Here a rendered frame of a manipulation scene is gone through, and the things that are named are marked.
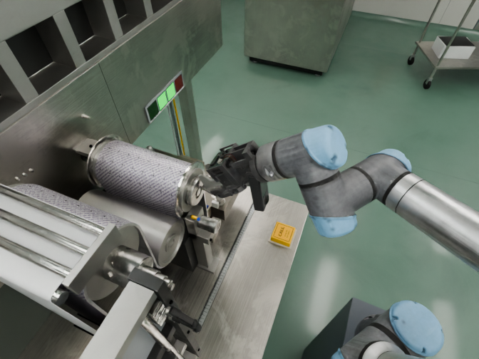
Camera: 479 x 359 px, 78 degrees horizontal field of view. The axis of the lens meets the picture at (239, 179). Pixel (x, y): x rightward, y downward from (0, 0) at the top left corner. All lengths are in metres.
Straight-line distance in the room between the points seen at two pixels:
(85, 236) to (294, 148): 0.36
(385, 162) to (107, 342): 0.52
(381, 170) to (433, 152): 2.48
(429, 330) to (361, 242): 1.44
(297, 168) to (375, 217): 1.89
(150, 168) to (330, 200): 0.43
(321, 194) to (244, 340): 0.57
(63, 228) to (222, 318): 0.58
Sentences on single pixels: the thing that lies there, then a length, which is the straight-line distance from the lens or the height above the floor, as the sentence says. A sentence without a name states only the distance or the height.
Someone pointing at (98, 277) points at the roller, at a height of 1.35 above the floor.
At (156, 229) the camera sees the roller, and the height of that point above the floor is 1.23.
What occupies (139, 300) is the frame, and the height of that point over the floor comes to 1.44.
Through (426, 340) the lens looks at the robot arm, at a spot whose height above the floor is 1.13.
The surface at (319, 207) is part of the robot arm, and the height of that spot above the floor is 1.42.
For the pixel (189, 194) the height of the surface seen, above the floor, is 1.27.
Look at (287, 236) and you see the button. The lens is 1.06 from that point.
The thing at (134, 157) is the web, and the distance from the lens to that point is 0.78.
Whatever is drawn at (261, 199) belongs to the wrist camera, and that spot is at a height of 1.31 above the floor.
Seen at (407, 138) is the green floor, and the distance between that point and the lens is 3.10.
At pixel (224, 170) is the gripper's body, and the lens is 0.60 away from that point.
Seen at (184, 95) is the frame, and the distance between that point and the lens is 1.69.
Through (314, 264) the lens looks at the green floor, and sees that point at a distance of 2.06.
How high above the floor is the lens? 1.84
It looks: 51 degrees down
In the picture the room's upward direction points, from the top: straight up
